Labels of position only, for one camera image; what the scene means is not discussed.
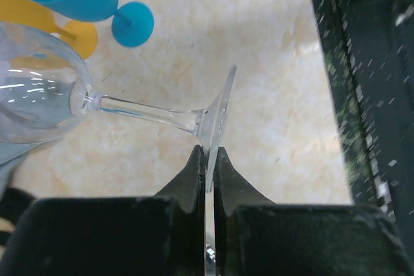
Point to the clear wine glass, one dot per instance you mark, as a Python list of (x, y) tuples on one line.
[(46, 91)]

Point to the blue denim cloth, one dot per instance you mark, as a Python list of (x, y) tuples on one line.
[(11, 156)]

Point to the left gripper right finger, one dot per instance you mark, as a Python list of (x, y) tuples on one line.
[(256, 236)]

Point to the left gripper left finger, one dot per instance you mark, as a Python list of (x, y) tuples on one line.
[(163, 234)]

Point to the orange wine glass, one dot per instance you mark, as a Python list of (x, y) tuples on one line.
[(80, 36)]

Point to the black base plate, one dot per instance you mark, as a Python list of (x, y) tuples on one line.
[(368, 51)]

